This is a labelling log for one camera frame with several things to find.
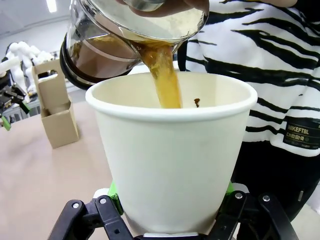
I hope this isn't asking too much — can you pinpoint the glass coffee pitcher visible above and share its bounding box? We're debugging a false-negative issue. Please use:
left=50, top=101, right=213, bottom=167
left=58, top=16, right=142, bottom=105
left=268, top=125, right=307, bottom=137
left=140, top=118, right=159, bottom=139
left=59, top=0, right=211, bottom=91

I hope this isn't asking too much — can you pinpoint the white paper cup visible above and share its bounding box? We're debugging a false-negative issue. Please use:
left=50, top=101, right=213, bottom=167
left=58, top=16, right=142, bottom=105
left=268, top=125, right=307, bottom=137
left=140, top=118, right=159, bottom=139
left=85, top=71, right=259, bottom=236

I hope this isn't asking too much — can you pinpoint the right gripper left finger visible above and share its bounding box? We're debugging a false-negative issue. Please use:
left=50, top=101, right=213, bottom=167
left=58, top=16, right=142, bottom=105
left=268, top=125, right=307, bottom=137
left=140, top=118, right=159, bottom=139
left=49, top=182, right=133, bottom=240

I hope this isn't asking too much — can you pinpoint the brown coffee liquid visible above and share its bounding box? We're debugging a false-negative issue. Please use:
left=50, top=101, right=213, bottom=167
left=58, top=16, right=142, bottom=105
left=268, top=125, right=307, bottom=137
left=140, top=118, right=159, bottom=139
left=129, top=41, right=183, bottom=110

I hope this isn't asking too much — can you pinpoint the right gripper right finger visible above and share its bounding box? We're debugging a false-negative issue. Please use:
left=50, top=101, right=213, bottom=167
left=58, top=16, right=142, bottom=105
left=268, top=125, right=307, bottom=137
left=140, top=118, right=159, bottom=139
left=212, top=181, right=295, bottom=240

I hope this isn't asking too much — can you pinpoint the person torso striped shirt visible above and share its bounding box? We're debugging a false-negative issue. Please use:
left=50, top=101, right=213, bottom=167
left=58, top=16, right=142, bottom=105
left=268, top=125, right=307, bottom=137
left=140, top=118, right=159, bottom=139
left=176, top=0, right=320, bottom=227

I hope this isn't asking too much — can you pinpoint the brown cardboard cup carrier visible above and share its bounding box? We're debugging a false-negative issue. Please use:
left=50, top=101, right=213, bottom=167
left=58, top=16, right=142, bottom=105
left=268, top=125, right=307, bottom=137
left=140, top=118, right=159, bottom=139
left=31, top=61, right=80, bottom=149

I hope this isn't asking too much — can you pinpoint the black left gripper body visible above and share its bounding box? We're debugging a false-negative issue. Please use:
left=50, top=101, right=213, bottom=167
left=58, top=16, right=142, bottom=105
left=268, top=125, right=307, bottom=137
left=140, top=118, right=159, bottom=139
left=0, top=74, right=20, bottom=111

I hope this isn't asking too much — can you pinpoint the person's hand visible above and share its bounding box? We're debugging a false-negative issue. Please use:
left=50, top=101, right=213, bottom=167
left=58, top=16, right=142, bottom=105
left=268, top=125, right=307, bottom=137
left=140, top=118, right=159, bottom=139
left=117, top=0, right=210, bottom=19

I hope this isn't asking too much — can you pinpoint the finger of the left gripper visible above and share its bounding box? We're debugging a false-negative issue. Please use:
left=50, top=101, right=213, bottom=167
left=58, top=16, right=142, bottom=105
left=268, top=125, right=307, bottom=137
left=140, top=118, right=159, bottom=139
left=0, top=109, right=12, bottom=132
left=12, top=84, right=32, bottom=115

